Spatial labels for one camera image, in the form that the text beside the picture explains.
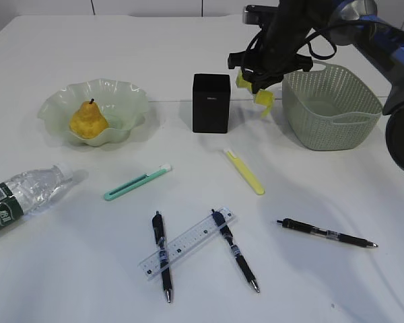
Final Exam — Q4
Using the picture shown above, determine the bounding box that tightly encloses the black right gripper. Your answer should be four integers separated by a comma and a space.
228, 1, 333, 94

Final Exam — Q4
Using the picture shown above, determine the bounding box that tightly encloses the yellow pear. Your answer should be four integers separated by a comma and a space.
69, 98, 109, 139

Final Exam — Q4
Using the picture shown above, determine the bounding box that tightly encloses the clear water bottle green label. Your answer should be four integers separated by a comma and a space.
0, 164, 75, 235

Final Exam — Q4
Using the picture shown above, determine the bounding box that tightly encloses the blue black right robot arm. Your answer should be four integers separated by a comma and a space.
228, 1, 404, 171

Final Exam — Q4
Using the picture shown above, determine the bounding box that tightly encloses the black square pen holder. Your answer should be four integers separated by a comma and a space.
192, 73, 231, 134

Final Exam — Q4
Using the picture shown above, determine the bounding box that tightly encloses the green woven plastic basket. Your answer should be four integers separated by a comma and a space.
282, 61, 382, 151

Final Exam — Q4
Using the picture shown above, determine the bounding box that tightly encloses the yellow utility knife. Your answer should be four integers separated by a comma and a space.
224, 148, 265, 195

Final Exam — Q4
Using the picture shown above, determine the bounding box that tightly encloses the green wavy glass plate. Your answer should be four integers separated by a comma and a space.
38, 78, 149, 147

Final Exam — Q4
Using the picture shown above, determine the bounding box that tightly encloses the black pen middle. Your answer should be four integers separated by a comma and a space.
211, 209, 260, 293

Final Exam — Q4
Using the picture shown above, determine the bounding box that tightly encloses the black pen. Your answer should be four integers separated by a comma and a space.
211, 209, 260, 293
151, 211, 173, 303
276, 218, 378, 248

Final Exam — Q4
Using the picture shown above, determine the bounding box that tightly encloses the black pen right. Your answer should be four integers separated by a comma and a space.
276, 218, 378, 248

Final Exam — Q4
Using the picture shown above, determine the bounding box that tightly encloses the black pen left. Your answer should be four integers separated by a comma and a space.
151, 211, 173, 303

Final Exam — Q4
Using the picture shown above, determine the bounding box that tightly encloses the transparent plastic ruler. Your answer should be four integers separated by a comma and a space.
138, 207, 236, 281

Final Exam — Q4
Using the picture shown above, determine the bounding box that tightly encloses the green utility knife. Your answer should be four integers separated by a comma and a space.
103, 164, 172, 201

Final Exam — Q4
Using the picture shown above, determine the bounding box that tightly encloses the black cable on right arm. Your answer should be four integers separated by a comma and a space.
244, 18, 383, 73

